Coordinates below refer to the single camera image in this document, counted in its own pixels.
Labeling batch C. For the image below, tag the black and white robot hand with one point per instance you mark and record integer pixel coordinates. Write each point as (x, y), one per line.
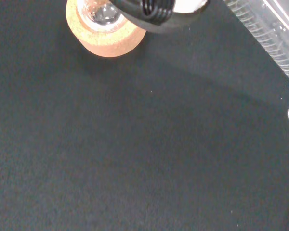
(156, 14)

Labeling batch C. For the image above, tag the clear round-bottom flask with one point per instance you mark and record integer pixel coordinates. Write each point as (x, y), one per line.
(103, 16)

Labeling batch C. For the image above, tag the black table cloth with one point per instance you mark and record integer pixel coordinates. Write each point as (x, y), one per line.
(135, 144)

